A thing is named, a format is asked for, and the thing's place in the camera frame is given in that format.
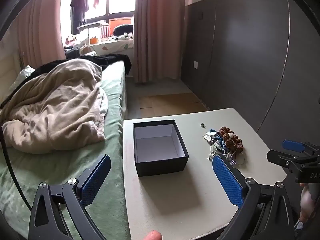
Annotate left hand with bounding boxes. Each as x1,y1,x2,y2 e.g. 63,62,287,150
144,230,163,240

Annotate pink curtain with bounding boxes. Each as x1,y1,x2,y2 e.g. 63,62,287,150
15,0,66,69
133,0,185,83

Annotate floral cloth window seat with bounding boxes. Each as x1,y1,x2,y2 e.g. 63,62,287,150
79,38,133,56

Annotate white shell pieces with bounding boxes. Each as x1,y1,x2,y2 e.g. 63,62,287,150
203,133,212,142

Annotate hanging dark clothes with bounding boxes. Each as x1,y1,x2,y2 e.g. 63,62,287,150
70,0,88,35

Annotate black garment on bed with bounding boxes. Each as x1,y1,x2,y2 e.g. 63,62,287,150
29,54,132,79

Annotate cardboard floor sheets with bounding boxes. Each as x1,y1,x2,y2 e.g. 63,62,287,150
138,93,207,118

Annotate pink curtain right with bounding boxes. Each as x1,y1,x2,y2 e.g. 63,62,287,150
133,0,185,83

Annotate brown seed bead bracelet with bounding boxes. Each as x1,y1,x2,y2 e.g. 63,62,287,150
218,126,244,153

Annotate black cable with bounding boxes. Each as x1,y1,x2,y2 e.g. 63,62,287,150
0,125,33,212

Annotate pink curtain left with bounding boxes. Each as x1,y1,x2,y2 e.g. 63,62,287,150
15,0,66,69

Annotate black round cushion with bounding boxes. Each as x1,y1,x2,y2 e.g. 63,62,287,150
113,24,133,36

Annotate black jewelry box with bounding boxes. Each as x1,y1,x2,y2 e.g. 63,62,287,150
133,119,189,177

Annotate blue knotted cord ornament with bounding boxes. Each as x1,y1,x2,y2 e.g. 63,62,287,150
209,129,226,153

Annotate beige crumpled blanket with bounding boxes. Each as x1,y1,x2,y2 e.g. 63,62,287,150
1,59,108,154

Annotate green bed sheet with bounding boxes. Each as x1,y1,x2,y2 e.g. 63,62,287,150
8,61,131,239

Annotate silver chain necklace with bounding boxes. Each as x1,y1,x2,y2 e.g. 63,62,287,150
206,144,247,167

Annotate white wall socket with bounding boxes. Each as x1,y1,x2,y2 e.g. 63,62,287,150
193,61,199,69

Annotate right hand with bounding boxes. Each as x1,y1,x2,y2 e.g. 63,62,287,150
299,183,319,223

